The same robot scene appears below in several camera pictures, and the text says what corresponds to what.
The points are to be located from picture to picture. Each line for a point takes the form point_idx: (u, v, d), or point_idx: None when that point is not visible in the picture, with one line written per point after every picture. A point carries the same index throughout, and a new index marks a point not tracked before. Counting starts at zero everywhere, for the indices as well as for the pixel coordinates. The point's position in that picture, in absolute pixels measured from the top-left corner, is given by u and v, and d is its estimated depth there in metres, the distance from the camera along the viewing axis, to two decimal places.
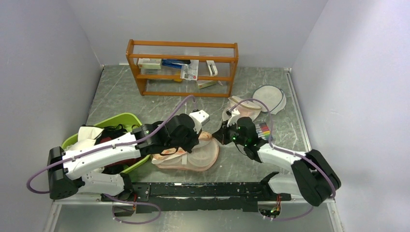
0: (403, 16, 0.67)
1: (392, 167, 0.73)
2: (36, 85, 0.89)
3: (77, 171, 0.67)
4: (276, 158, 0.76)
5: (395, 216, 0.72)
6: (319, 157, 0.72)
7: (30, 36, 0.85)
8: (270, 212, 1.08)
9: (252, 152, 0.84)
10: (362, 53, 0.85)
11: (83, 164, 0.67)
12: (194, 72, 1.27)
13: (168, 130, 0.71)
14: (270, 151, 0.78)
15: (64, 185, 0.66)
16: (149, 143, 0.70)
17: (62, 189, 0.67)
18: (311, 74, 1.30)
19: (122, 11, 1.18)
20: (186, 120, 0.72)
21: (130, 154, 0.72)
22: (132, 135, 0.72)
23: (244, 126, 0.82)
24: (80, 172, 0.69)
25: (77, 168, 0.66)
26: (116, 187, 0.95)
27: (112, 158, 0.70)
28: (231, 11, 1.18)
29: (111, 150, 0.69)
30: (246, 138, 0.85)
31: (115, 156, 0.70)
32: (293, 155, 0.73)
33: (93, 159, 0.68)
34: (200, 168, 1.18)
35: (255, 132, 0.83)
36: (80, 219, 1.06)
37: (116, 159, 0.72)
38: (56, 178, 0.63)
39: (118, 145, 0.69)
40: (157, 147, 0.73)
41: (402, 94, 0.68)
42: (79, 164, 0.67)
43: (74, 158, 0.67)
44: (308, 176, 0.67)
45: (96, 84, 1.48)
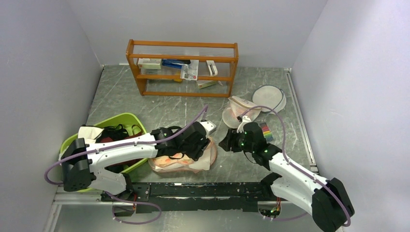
0: (402, 16, 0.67)
1: (392, 168, 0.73)
2: (36, 86, 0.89)
3: (99, 163, 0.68)
4: (290, 175, 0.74)
5: (395, 217, 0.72)
6: (341, 187, 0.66)
7: (29, 36, 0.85)
8: (270, 212, 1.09)
9: (261, 157, 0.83)
10: (362, 54, 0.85)
11: (106, 157, 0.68)
12: (194, 72, 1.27)
13: (184, 135, 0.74)
14: (284, 166, 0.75)
15: (83, 178, 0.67)
16: (166, 145, 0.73)
17: (78, 181, 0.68)
18: (311, 74, 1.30)
19: (121, 11, 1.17)
20: (200, 127, 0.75)
21: (148, 153, 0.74)
22: (152, 136, 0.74)
23: (250, 130, 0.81)
24: (102, 165, 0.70)
25: (100, 161, 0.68)
26: (120, 184, 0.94)
27: (132, 155, 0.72)
28: (231, 11, 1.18)
29: (133, 146, 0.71)
30: (254, 143, 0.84)
31: (135, 153, 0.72)
32: (313, 181, 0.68)
33: (115, 154, 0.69)
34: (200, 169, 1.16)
35: (262, 137, 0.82)
36: (80, 219, 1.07)
37: (136, 157, 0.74)
38: (80, 168, 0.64)
39: (140, 143, 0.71)
40: (171, 150, 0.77)
41: (402, 95, 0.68)
42: (102, 157, 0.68)
43: (98, 151, 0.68)
44: (328, 208, 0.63)
45: (96, 84, 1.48)
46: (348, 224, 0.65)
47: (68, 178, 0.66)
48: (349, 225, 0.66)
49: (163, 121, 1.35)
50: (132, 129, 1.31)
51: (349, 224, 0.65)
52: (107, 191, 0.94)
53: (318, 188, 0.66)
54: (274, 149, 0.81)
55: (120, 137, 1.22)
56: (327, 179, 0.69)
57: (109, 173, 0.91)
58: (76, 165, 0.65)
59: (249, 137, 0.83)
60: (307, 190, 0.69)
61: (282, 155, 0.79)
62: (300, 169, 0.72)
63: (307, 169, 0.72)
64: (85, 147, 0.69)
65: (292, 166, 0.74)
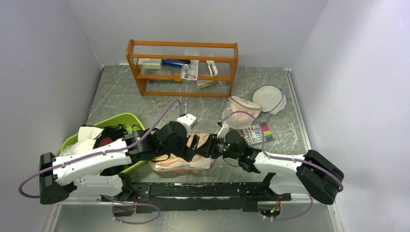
0: (403, 16, 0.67)
1: (392, 168, 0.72)
2: (36, 86, 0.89)
3: (67, 177, 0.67)
4: (275, 166, 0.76)
5: (395, 217, 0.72)
6: (317, 155, 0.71)
7: (29, 35, 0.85)
8: (270, 212, 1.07)
9: (247, 165, 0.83)
10: (363, 54, 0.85)
11: (72, 170, 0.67)
12: (194, 72, 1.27)
13: (160, 137, 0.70)
14: (267, 161, 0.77)
15: (55, 192, 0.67)
16: (140, 150, 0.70)
17: (51, 195, 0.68)
18: (311, 74, 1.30)
19: (121, 11, 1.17)
20: (180, 129, 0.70)
21: (120, 161, 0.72)
22: (123, 141, 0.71)
23: (235, 142, 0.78)
24: (70, 178, 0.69)
25: (66, 175, 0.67)
26: (114, 189, 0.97)
27: (102, 165, 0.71)
28: (231, 11, 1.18)
29: (100, 156, 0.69)
30: (239, 153, 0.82)
31: (105, 163, 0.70)
32: (293, 162, 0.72)
33: (83, 166, 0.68)
34: (201, 168, 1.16)
35: (245, 144, 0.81)
36: (80, 220, 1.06)
37: (106, 165, 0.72)
38: (48, 184, 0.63)
39: (109, 152, 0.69)
40: (148, 154, 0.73)
41: (401, 95, 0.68)
42: (68, 170, 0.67)
43: (64, 165, 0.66)
44: (315, 181, 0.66)
45: (96, 84, 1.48)
46: (342, 186, 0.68)
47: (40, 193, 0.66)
48: (343, 189, 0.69)
49: (162, 121, 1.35)
50: (132, 129, 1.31)
51: (343, 188, 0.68)
52: (105, 194, 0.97)
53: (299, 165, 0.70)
54: (256, 152, 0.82)
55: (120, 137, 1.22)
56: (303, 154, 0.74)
57: (101, 177, 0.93)
58: (42, 181, 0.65)
59: (235, 148, 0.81)
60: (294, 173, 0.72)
61: (262, 153, 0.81)
62: (279, 156, 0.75)
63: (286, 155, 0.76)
64: (52, 163, 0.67)
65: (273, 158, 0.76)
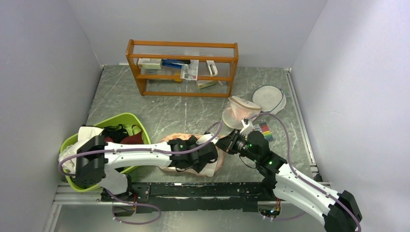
0: (402, 16, 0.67)
1: (392, 168, 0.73)
2: (36, 86, 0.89)
3: (113, 164, 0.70)
4: (299, 188, 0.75)
5: (395, 217, 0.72)
6: (352, 199, 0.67)
7: (29, 35, 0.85)
8: (270, 212, 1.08)
9: (265, 169, 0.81)
10: (363, 54, 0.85)
11: (121, 159, 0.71)
12: (194, 72, 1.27)
13: (198, 152, 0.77)
14: (292, 179, 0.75)
15: (94, 175, 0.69)
16: (179, 158, 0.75)
17: (90, 178, 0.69)
18: (311, 74, 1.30)
19: (122, 11, 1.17)
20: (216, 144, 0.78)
21: (161, 162, 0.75)
22: (168, 145, 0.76)
23: (257, 144, 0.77)
24: (114, 165, 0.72)
25: (115, 161, 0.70)
26: (121, 186, 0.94)
27: (143, 161, 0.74)
28: (231, 11, 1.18)
29: (148, 153, 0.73)
30: (258, 156, 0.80)
31: (149, 159, 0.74)
32: (326, 195, 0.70)
33: (131, 158, 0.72)
34: (204, 175, 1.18)
35: (268, 148, 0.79)
36: (80, 219, 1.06)
37: (146, 163, 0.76)
38: (94, 166, 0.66)
39: (156, 151, 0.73)
40: (183, 164, 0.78)
41: (401, 96, 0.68)
42: (118, 158, 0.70)
43: (115, 152, 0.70)
44: (344, 225, 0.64)
45: (96, 84, 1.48)
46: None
47: (82, 172, 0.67)
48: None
49: (162, 121, 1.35)
50: (132, 129, 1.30)
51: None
52: (109, 190, 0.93)
53: (332, 204, 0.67)
54: (279, 161, 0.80)
55: (120, 137, 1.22)
56: (338, 192, 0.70)
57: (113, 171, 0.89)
58: (92, 161, 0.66)
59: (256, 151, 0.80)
60: (321, 206, 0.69)
61: (287, 166, 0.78)
62: (311, 183, 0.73)
63: (317, 183, 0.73)
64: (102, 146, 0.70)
65: (300, 179, 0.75)
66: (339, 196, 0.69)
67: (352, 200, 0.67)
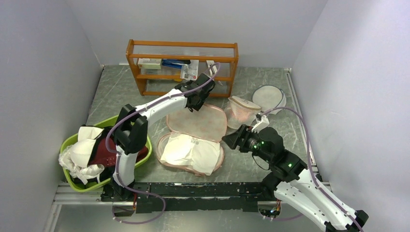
0: (403, 16, 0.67)
1: (391, 169, 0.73)
2: (36, 86, 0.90)
3: (150, 119, 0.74)
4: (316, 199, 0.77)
5: (393, 216, 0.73)
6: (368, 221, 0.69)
7: (29, 36, 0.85)
8: (270, 212, 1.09)
9: (280, 169, 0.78)
10: (362, 54, 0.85)
11: (154, 112, 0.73)
12: (194, 72, 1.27)
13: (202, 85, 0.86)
14: (312, 189, 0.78)
15: (143, 135, 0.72)
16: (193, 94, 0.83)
17: (139, 138, 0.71)
18: (311, 74, 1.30)
19: (121, 11, 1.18)
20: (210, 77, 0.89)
21: (181, 103, 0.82)
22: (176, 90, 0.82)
23: (270, 141, 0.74)
24: (151, 121, 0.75)
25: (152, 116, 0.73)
26: (130, 177, 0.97)
27: (169, 108, 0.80)
28: (231, 11, 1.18)
29: (168, 100, 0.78)
30: (272, 155, 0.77)
31: (172, 105, 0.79)
32: (344, 214, 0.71)
33: (161, 108, 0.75)
34: (204, 174, 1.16)
35: (282, 147, 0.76)
36: (80, 220, 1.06)
37: (172, 108, 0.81)
38: (139, 122, 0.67)
39: (173, 95, 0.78)
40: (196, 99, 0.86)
41: (401, 96, 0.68)
42: (151, 112, 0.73)
43: (147, 108, 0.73)
44: None
45: (96, 84, 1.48)
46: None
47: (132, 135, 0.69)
48: None
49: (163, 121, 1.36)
50: None
51: None
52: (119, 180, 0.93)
53: (350, 224, 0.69)
54: (299, 164, 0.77)
55: None
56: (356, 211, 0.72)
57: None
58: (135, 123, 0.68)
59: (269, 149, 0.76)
60: (336, 222, 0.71)
61: (307, 173, 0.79)
62: (331, 198, 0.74)
63: (336, 198, 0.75)
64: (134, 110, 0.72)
65: (320, 191, 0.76)
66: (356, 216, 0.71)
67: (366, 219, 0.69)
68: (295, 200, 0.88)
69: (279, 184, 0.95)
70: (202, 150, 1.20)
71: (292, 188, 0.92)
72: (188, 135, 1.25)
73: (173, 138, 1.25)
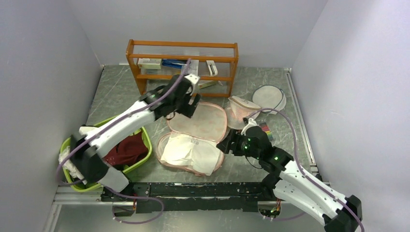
0: (403, 15, 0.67)
1: (391, 169, 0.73)
2: (36, 86, 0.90)
3: (105, 145, 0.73)
4: (305, 188, 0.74)
5: (394, 216, 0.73)
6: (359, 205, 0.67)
7: (29, 35, 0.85)
8: (270, 212, 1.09)
9: (269, 165, 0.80)
10: (362, 53, 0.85)
11: (108, 137, 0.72)
12: (194, 72, 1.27)
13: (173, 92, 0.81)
14: (299, 178, 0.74)
15: (98, 162, 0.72)
16: (159, 105, 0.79)
17: (95, 166, 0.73)
18: (311, 74, 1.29)
19: (121, 11, 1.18)
20: (187, 80, 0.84)
21: (145, 119, 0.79)
22: (141, 102, 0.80)
23: (256, 137, 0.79)
24: (108, 146, 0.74)
25: (105, 141, 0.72)
26: (122, 181, 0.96)
27: (130, 127, 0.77)
28: (231, 11, 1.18)
29: (125, 120, 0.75)
30: (260, 151, 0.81)
31: (133, 124, 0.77)
32: (334, 199, 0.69)
33: (116, 132, 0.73)
34: (203, 174, 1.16)
35: (268, 142, 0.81)
36: (80, 220, 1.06)
37: (135, 126, 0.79)
38: (89, 152, 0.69)
39: (133, 113, 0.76)
40: (166, 108, 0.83)
41: (401, 96, 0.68)
42: (104, 138, 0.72)
43: (99, 135, 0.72)
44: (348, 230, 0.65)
45: (96, 84, 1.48)
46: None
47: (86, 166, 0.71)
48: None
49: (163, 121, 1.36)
50: None
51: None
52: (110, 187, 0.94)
53: (340, 209, 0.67)
54: (285, 156, 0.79)
55: None
56: (345, 196, 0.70)
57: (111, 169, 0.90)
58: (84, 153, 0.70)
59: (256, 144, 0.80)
60: (328, 210, 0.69)
61: (294, 165, 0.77)
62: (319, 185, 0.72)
63: (325, 185, 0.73)
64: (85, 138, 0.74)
65: (308, 180, 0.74)
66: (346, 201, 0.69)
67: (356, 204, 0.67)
68: (294, 196, 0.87)
69: (277, 183, 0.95)
70: (202, 150, 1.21)
71: (290, 185, 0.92)
72: (188, 135, 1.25)
73: (173, 138, 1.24)
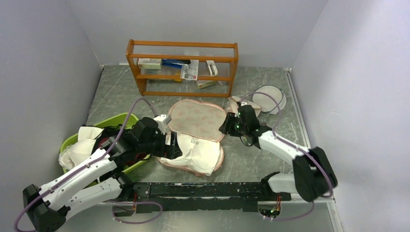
0: (403, 15, 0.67)
1: (391, 168, 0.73)
2: (36, 85, 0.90)
3: (59, 200, 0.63)
4: (275, 148, 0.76)
5: (395, 216, 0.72)
6: (322, 155, 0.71)
7: (30, 36, 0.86)
8: (270, 212, 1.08)
9: (251, 137, 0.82)
10: (362, 53, 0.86)
11: (63, 191, 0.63)
12: (194, 72, 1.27)
13: (135, 134, 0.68)
14: (271, 140, 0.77)
15: (53, 218, 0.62)
16: (121, 152, 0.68)
17: (50, 223, 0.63)
18: (311, 74, 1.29)
19: (122, 11, 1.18)
20: (151, 121, 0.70)
21: (106, 168, 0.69)
22: (102, 150, 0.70)
23: (242, 110, 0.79)
24: (63, 200, 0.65)
25: (59, 196, 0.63)
26: (111, 195, 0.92)
27: (91, 178, 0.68)
28: (231, 12, 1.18)
29: (85, 170, 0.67)
30: (245, 124, 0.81)
31: (93, 174, 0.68)
32: (296, 150, 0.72)
33: (72, 184, 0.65)
34: (204, 174, 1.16)
35: (255, 118, 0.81)
36: (80, 220, 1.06)
37: (96, 177, 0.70)
38: (40, 212, 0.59)
39: (92, 163, 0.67)
40: (131, 154, 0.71)
41: (401, 95, 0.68)
42: (59, 192, 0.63)
43: (52, 189, 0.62)
44: (307, 175, 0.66)
45: (96, 84, 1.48)
46: (331, 190, 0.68)
47: (36, 224, 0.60)
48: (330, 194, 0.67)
49: None
50: None
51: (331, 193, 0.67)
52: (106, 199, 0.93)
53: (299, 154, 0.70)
54: (266, 128, 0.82)
55: None
56: (309, 148, 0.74)
57: (92, 188, 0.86)
58: (35, 211, 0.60)
59: (241, 117, 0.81)
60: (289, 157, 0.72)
61: (270, 132, 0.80)
62: (285, 140, 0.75)
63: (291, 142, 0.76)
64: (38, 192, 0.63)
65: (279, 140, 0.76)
66: (309, 151, 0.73)
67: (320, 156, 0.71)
68: (282, 178, 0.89)
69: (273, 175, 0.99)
70: (202, 151, 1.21)
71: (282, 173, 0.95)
72: (188, 135, 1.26)
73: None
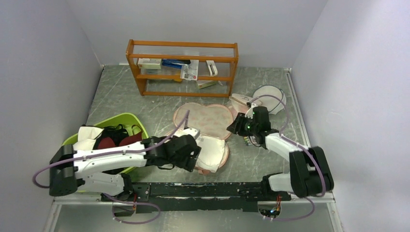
0: (402, 15, 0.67)
1: (391, 168, 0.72)
2: (36, 85, 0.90)
3: (85, 172, 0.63)
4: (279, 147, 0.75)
5: (395, 216, 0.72)
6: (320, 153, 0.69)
7: (29, 36, 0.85)
8: (270, 212, 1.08)
9: (260, 136, 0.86)
10: (362, 54, 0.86)
11: (93, 165, 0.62)
12: (194, 72, 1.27)
13: (175, 146, 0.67)
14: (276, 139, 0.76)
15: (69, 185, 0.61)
16: (155, 155, 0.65)
17: (65, 187, 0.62)
18: (311, 74, 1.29)
19: (121, 11, 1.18)
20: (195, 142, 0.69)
21: (136, 163, 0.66)
22: (141, 144, 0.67)
23: (257, 110, 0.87)
24: (88, 172, 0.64)
25: (87, 168, 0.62)
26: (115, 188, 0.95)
27: (120, 165, 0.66)
28: (231, 12, 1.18)
29: (120, 155, 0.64)
30: (257, 124, 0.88)
31: (124, 163, 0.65)
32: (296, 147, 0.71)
33: (103, 163, 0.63)
34: (208, 170, 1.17)
35: (267, 120, 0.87)
36: (80, 219, 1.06)
37: (124, 166, 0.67)
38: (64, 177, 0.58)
39: (129, 152, 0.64)
40: (160, 161, 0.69)
41: (401, 95, 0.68)
42: (88, 165, 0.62)
43: (85, 158, 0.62)
44: (301, 170, 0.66)
45: (96, 84, 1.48)
46: (323, 190, 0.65)
47: (55, 182, 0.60)
48: (322, 194, 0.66)
49: (162, 121, 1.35)
50: (132, 129, 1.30)
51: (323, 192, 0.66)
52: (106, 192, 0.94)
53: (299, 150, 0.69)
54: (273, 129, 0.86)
55: (120, 136, 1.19)
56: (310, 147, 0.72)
57: (105, 176, 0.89)
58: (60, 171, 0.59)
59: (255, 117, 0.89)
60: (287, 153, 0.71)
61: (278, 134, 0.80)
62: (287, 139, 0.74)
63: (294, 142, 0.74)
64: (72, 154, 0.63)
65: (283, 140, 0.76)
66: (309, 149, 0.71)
67: (325, 163, 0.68)
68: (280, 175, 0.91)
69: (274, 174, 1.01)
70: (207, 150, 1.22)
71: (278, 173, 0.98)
72: None
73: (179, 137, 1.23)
